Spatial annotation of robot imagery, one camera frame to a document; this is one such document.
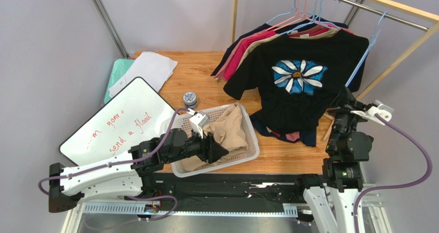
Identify black daisy print t shirt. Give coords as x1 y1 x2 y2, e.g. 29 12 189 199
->
224 30 369 134

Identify beige t shirt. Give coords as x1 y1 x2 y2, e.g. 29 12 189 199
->
181 103 249 172

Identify pink wire hanger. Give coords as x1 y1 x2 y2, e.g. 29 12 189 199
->
266 0 332 31

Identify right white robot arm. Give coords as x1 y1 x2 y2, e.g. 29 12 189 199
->
302 88 374 232

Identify metal hanging rail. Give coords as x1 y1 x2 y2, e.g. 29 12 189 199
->
358 0 438 32

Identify teal folder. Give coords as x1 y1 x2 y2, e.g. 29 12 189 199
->
103 59 134 104

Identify light blue wire hanger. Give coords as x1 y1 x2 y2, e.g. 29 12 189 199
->
345 11 387 88

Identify navy t shirt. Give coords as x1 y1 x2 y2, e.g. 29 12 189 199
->
211 23 317 147

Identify white board black frame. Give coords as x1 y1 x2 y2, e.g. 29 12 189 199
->
59 77 175 166

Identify white paper sheets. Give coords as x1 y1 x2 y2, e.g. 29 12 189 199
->
109 52 178 98

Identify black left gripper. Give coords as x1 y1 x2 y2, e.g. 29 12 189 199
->
165 125 229 164

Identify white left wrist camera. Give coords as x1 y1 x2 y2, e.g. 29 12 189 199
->
188 108 210 139

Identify metal corner post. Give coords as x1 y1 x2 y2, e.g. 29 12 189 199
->
91 0 130 58

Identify magenta t shirt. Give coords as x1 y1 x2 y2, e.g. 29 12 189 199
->
219 30 277 81

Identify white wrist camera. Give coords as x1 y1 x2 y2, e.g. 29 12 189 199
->
350 100 394 126
188 108 210 139

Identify blue white round tin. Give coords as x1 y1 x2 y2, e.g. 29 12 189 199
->
182 92 198 110

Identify wooden clothes rack frame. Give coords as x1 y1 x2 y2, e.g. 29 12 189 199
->
215 0 439 142

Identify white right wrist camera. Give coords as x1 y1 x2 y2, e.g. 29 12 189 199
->
350 100 394 126

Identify tan t shirt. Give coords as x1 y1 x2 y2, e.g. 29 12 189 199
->
237 26 339 67

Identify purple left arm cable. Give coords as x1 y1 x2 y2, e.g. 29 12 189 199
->
38 107 193 223

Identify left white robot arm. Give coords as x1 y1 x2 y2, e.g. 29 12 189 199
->
48 128 229 213

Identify white plastic perforated basket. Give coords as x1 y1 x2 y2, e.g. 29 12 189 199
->
171 103 260 178

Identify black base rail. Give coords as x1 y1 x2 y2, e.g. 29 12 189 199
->
123 172 330 213

